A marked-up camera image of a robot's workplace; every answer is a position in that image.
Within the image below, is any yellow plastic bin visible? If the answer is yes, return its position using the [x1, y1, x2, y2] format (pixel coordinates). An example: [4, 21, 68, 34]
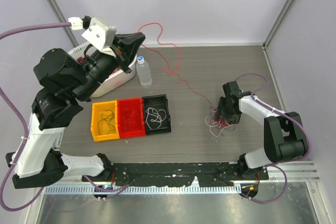
[90, 100, 120, 142]

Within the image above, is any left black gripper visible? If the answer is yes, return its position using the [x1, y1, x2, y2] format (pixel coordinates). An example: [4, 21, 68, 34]
[72, 32, 145, 101]

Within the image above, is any black plastic bin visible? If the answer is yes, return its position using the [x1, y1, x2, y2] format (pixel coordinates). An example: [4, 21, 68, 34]
[142, 94, 171, 135]

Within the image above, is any red plastic bin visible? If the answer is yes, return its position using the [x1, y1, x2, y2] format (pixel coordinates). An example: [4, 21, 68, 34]
[117, 98, 146, 138]

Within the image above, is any red grape bunch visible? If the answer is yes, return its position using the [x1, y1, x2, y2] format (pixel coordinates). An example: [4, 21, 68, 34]
[77, 56, 89, 64]

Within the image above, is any white cable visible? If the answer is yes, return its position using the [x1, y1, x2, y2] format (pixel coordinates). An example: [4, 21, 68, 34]
[205, 115, 232, 137]
[145, 106, 167, 129]

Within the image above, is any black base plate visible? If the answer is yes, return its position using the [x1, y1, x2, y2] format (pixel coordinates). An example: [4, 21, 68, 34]
[89, 162, 269, 187]

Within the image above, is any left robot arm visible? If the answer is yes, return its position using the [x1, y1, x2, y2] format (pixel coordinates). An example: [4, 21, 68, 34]
[12, 32, 145, 189]

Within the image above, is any white plastic basket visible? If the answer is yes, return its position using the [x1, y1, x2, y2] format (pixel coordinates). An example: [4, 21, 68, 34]
[68, 42, 137, 98]

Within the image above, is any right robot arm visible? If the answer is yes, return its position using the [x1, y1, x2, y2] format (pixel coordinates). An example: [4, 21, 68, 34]
[215, 81, 309, 179]

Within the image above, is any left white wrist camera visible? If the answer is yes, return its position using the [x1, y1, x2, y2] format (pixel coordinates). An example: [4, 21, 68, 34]
[68, 16, 117, 57]

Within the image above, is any clear water bottle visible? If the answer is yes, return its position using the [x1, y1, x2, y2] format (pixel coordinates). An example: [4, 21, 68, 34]
[136, 56, 152, 88]

